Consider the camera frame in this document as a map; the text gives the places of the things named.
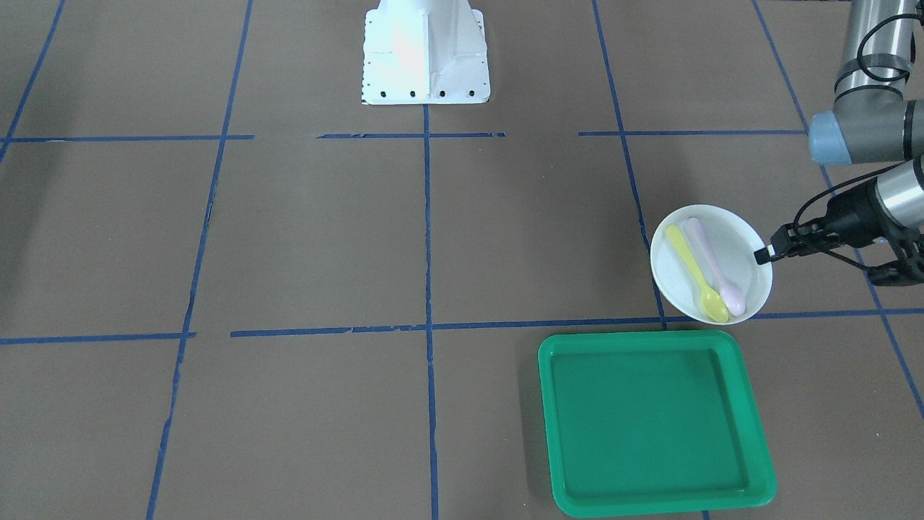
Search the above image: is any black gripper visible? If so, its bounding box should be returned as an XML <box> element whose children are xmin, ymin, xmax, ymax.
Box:
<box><xmin>753</xmin><ymin>184</ymin><xmax>923</xmax><ymax>287</ymax></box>

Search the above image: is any pink plastic spoon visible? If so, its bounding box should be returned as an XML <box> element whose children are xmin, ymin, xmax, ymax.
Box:
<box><xmin>685</xmin><ymin>217</ymin><xmax>746</xmax><ymax>317</ymax></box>

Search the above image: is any white round plate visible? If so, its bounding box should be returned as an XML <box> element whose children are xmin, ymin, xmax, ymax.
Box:
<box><xmin>650</xmin><ymin>204</ymin><xmax>773</xmax><ymax>326</ymax></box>

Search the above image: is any yellow plastic spoon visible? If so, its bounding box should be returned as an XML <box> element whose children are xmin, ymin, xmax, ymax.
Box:
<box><xmin>666</xmin><ymin>225</ymin><xmax>730</xmax><ymax>324</ymax></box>

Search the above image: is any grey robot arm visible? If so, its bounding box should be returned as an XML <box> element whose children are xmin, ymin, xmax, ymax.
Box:
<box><xmin>754</xmin><ymin>1</ymin><xmax>923</xmax><ymax>287</ymax></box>

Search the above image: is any green plastic tray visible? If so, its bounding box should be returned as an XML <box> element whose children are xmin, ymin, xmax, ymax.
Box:
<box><xmin>537</xmin><ymin>330</ymin><xmax>777</xmax><ymax>518</ymax></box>

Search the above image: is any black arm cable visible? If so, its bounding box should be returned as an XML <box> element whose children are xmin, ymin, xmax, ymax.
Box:
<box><xmin>859</xmin><ymin>0</ymin><xmax>924</xmax><ymax>83</ymax></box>

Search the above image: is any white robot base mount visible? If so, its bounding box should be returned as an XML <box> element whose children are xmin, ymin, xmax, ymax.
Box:
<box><xmin>361</xmin><ymin>1</ymin><xmax>492</xmax><ymax>105</ymax></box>

